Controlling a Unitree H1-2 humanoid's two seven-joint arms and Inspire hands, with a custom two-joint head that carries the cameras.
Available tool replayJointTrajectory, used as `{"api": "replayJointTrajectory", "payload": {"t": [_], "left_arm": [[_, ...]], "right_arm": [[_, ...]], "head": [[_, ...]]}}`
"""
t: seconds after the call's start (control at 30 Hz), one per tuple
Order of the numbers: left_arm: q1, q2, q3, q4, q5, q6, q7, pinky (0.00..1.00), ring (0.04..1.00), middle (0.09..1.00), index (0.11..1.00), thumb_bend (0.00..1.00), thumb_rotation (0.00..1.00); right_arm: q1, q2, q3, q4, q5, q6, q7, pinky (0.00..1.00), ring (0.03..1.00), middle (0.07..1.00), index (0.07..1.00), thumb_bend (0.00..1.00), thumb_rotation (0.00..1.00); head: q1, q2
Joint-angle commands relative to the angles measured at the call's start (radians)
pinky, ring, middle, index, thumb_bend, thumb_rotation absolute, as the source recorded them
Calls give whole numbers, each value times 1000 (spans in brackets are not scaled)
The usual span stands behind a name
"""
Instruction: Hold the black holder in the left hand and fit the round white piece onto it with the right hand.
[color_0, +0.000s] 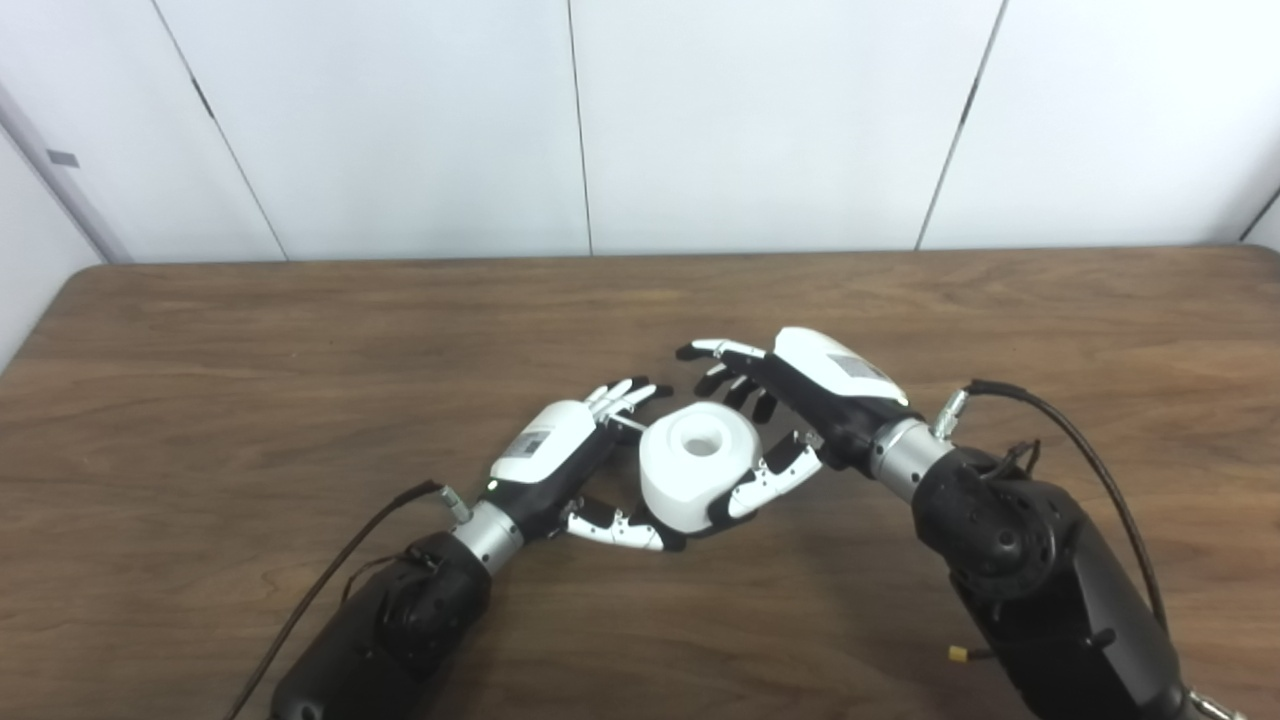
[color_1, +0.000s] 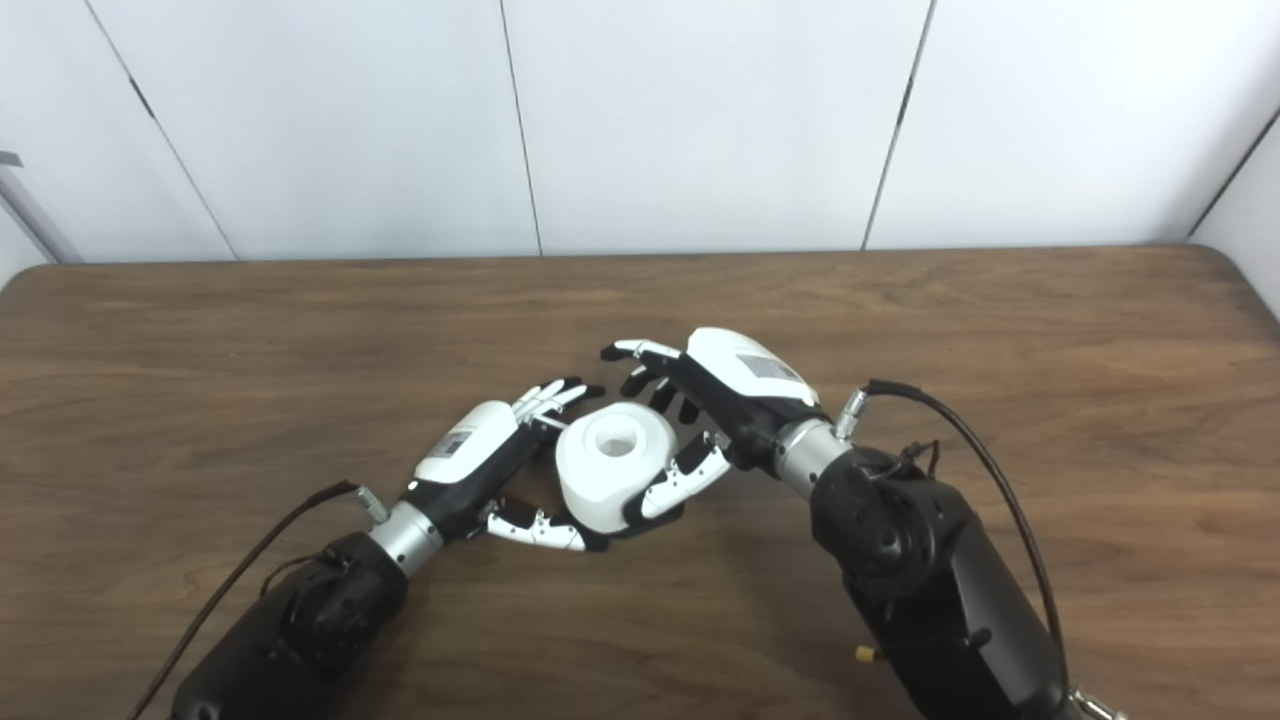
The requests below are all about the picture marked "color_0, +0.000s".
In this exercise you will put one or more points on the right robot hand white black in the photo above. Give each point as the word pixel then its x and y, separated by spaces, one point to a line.
pixel 830 390

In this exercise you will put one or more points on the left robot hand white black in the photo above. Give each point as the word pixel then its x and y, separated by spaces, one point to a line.
pixel 550 440

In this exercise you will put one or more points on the round white plastic piece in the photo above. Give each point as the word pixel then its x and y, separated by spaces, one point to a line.
pixel 690 480

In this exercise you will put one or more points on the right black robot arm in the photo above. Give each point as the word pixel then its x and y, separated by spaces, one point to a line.
pixel 1050 580

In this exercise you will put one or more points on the small grey wall tag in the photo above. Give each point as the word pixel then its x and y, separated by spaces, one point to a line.
pixel 63 158

